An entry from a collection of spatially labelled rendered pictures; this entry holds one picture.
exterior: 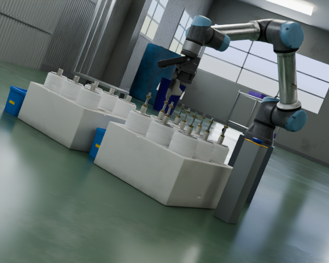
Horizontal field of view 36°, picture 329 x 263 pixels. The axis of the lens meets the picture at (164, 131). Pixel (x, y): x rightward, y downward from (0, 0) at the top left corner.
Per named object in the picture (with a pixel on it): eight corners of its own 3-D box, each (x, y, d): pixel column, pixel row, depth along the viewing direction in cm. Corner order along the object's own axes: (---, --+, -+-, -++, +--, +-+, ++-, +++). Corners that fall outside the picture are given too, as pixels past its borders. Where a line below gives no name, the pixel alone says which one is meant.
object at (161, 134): (132, 160, 194) (149, 117, 193) (154, 168, 197) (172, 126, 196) (137, 167, 185) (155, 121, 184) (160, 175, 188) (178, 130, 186)
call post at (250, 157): (221, 215, 195) (252, 141, 192) (236, 224, 191) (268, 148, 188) (212, 215, 189) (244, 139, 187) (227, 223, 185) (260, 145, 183)
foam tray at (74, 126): (78, 131, 260) (90, 98, 259) (129, 159, 237) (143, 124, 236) (16, 117, 229) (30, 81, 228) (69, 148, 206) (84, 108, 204)
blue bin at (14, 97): (49, 119, 260) (57, 98, 259) (62, 127, 254) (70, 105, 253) (0, 108, 237) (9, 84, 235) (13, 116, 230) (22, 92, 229)
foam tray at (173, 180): (152, 171, 228) (166, 135, 227) (220, 209, 205) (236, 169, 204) (92, 163, 197) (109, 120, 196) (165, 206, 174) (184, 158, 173)
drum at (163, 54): (133, 95, 910) (153, 45, 901) (166, 108, 896) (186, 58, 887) (122, 92, 847) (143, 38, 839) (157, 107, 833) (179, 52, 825)
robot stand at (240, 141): (221, 184, 272) (243, 133, 269) (253, 198, 268) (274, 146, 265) (217, 188, 254) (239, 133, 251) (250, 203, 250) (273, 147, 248)
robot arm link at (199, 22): (218, 23, 202) (202, 14, 197) (207, 48, 203) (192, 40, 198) (206, 20, 208) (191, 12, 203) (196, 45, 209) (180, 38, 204)
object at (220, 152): (217, 191, 201) (234, 150, 199) (197, 186, 197) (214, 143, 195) (207, 184, 209) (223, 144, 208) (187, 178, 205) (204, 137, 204)
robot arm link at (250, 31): (267, 15, 244) (184, 21, 219) (283, 18, 235) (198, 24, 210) (265, 39, 248) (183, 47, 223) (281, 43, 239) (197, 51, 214)
